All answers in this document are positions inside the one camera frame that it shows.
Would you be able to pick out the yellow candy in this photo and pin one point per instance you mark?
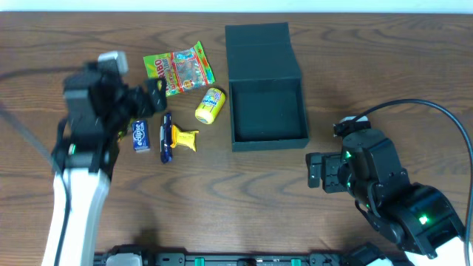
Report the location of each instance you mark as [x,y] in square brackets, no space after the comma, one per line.
[180,138]

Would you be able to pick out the dark blue candy bar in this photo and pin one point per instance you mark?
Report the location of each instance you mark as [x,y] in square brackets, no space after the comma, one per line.
[166,139]

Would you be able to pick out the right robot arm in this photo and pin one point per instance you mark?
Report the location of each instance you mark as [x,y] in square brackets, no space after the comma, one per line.
[417,218]

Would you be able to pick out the black open gift box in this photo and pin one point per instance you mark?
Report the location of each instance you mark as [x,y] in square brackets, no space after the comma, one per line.
[265,89]

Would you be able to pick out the yellow Mentos gum bottle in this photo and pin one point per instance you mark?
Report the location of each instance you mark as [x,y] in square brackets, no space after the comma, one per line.
[210,106]

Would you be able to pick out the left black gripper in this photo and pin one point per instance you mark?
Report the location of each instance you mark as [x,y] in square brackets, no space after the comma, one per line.
[140,102]

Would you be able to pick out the Haribo gummy candy bag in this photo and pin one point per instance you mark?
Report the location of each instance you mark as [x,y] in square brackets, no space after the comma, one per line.
[183,71]

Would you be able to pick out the Pretz snack box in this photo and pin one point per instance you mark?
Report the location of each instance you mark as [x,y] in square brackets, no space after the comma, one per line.
[125,130]

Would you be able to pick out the blue Eclipse mint tin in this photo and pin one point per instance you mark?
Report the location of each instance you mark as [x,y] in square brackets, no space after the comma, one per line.
[140,136]

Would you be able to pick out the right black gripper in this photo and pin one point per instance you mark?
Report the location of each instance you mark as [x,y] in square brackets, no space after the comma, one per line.
[330,171]

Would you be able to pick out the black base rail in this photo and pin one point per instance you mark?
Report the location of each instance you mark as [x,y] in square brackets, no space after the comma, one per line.
[367,254]

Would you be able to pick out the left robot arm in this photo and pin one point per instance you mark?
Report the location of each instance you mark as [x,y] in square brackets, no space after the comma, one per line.
[100,109]

